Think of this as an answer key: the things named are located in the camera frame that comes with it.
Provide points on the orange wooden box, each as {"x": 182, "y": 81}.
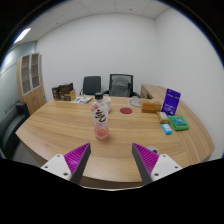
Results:
{"x": 150, "y": 106}

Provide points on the small blue box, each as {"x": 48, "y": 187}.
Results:
{"x": 166, "y": 128}

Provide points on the wooden cabinet with glass doors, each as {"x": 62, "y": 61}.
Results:
{"x": 31, "y": 93}

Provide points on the clear pink drink bottle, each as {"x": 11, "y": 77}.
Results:
{"x": 100, "y": 116}

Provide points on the purple standing sign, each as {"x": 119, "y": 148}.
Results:
{"x": 171, "y": 101}

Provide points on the flat round red coaster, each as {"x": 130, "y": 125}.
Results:
{"x": 126, "y": 110}

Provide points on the ceiling light panel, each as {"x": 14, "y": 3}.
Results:
{"x": 22, "y": 35}

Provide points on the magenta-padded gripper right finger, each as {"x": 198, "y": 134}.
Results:
{"x": 165, "y": 165}

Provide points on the wooden side desk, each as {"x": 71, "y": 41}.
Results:
{"x": 153, "y": 90}

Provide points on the small yellow box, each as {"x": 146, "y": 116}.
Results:
{"x": 162, "y": 117}

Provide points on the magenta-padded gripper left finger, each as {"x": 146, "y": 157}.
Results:
{"x": 56, "y": 165}

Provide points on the dark brown box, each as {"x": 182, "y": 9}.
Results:
{"x": 55, "y": 93}

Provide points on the white green printed leaflet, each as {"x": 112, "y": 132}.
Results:
{"x": 81, "y": 99}

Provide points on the flat green box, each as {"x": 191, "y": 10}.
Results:
{"x": 178, "y": 122}

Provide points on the grey mesh office chair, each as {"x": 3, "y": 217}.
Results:
{"x": 120, "y": 86}

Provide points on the tan cardboard box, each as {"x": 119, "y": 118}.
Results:
{"x": 68, "y": 95}

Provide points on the black office chair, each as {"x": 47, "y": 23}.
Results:
{"x": 91, "y": 85}

